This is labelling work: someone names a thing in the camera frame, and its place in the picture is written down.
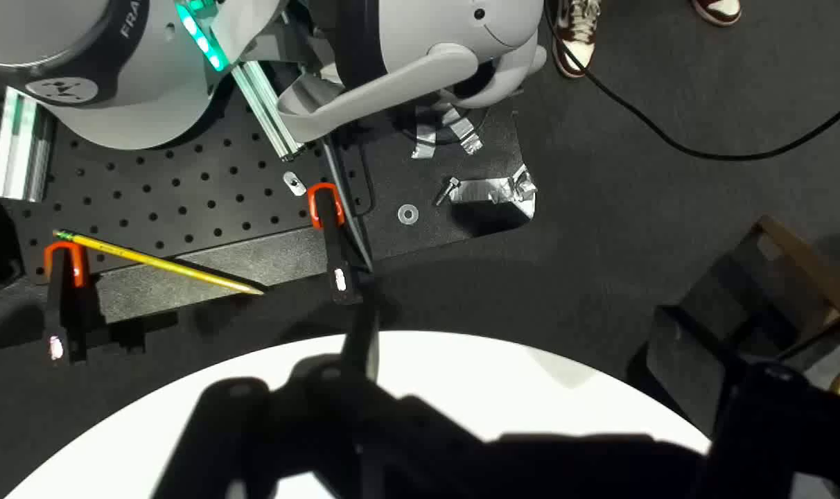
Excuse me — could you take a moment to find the aluminium extrusion rail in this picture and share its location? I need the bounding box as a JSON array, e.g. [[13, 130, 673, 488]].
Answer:
[[0, 86, 58, 206]]

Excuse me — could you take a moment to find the crinkled silver foil tape patch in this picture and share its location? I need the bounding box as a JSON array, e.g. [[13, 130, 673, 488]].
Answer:
[[438, 161, 544, 224]]

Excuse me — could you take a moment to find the silver tape strip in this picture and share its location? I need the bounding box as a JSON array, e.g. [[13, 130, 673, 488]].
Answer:
[[453, 127, 487, 158], [438, 105, 469, 134], [407, 123, 440, 165]]

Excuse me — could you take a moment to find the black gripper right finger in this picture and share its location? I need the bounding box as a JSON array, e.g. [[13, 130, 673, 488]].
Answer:
[[704, 363, 815, 499]]

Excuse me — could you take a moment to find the orange and black clamp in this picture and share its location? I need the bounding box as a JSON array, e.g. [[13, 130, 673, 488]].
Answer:
[[38, 238, 94, 366], [303, 180, 386, 382]]

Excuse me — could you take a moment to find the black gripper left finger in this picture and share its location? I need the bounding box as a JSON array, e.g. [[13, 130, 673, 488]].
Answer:
[[171, 356, 422, 499]]

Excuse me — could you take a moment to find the small metal bracket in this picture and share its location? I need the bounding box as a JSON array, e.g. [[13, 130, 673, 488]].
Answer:
[[281, 166, 310, 199]]

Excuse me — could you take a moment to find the aluminium rail with green light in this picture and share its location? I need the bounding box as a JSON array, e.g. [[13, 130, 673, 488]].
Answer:
[[171, 0, 307, 161]]

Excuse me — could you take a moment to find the yellow pencil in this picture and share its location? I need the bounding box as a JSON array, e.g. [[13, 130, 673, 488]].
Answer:
[[51, 227, 267, 299]]

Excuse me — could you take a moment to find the thin black floor cable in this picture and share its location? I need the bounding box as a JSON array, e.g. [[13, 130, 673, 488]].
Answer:
[[554, 37, 840, 166]]

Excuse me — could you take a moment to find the wooden armchair with grey cushion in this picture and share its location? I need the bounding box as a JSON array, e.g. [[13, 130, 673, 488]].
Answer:
[[644, 213, 840, 438]]

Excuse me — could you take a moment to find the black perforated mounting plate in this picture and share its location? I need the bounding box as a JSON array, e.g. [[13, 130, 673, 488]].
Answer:
[[0, 86, 551, 327]]

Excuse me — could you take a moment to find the sneaker shoe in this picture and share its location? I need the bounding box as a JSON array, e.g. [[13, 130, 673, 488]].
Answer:
[[687, 0, 749, 30], [548, 0, 607, 83]]

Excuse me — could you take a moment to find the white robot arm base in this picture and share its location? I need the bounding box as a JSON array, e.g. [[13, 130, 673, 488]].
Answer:
[[0, 0, 289, 157]]

